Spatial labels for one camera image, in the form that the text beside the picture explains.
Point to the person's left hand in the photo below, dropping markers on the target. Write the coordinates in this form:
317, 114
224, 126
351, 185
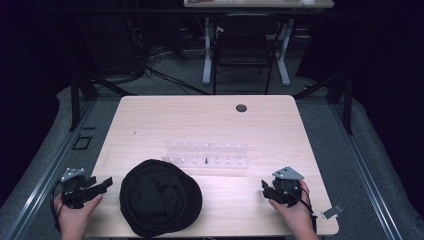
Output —
75, 220

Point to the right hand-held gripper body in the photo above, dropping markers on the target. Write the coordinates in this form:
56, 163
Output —
287, 188

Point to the small grey tag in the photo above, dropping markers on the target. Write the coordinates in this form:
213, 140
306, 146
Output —
332, 211

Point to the clear acrylic peg rack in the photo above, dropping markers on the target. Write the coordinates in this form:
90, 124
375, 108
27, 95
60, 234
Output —
206, 155

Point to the grey round table grommet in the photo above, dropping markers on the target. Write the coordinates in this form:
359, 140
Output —
241, 108

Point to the black chair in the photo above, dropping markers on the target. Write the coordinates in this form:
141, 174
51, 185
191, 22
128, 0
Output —
243, 50

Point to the black metal stand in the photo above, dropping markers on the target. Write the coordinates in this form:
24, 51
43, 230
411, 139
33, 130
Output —
343, 96
78, 96

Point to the person's right hand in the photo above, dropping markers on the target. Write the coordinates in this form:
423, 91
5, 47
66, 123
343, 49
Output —
296, 216

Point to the black hat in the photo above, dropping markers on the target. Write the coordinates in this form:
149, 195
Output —
160, 200

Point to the aluminium floor rail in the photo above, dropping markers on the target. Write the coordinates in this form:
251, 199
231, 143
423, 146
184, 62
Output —
363, 170
46, 173

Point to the white-legged desk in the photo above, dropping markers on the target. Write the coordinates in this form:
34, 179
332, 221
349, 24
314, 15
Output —
266, 4

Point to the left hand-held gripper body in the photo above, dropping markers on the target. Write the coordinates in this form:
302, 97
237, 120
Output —
76, 189

